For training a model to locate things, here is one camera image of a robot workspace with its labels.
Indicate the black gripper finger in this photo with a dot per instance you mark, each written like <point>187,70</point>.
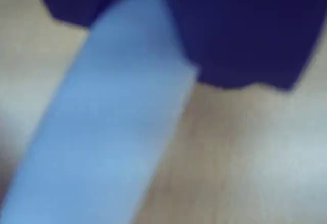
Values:
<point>242,30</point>
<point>76,2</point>

